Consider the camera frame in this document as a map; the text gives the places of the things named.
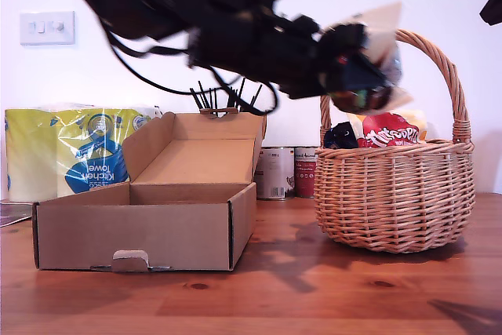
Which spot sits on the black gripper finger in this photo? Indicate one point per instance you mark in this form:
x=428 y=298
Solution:
x=362 y=74

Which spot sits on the brown cardboard box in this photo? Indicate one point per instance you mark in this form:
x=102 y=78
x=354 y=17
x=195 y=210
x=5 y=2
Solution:
x=117 y=233

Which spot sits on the thin black stick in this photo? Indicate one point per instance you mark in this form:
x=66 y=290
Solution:
x=241 y=92
x=257 y=95
x=204 y=93
x=215 y=97
x=196 y=98

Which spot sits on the white wall switch plate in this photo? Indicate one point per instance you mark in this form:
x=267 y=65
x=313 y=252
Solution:
x=47 y=28

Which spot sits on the blue chocolate orange egg bag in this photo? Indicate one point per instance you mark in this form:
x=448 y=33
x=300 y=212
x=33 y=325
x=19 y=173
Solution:
x=341 y=137

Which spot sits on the red yellow Maltesers bunnies bag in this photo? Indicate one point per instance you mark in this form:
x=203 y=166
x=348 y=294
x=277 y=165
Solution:
x=392 y=135

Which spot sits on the white tin can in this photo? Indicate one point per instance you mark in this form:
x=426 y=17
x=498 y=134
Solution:
x=276 y=174

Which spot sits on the red tin can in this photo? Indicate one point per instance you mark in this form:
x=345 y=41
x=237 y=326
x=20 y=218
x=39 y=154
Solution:
x=306 y=174

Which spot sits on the white green-print egg bag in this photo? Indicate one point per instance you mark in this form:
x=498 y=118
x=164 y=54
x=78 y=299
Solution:
x=380 y=29

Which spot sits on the kitchen towel roll pack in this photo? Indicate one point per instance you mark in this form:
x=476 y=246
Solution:
x=35 y=146

